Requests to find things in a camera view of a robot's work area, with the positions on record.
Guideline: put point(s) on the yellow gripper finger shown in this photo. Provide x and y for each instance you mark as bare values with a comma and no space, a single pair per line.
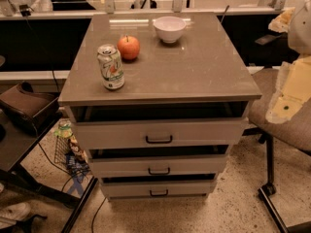
293,89

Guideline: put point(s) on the white ceramic bowl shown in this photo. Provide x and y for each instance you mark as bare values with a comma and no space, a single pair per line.
169,29

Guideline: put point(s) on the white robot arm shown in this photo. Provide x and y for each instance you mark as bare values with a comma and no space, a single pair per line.
299,27

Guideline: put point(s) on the green 7up soda can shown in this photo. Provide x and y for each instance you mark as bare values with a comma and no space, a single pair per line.
110,65

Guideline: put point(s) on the beige fabric office chair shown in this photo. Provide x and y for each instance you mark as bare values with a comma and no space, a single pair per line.
296,133

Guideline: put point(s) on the middle cabinet drawer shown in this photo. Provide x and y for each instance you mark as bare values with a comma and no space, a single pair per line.
157,166

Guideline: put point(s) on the cabinet drawer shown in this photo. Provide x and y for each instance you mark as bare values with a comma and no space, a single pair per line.
157,166
157,189
159,133

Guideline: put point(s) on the grey drawer cabinet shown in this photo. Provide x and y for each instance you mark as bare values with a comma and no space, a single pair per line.
199,77

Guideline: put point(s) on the bottom cabinet drawer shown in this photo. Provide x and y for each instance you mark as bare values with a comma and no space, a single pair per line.
157,189

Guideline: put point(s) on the orange red apple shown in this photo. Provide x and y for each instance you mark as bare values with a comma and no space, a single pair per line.
129,47

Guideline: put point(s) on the top cabinet drawer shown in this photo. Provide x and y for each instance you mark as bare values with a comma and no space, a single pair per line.
159,133

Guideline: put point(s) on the brown leather bag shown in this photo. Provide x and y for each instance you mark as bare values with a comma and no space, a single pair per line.
27,109

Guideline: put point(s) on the dark side table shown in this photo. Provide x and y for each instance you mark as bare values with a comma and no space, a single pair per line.
14,147

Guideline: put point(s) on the white sneaker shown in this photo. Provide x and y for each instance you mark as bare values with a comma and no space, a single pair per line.
17,211

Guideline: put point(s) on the wire basket with snacks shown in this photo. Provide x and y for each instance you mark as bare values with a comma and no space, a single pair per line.
68,152

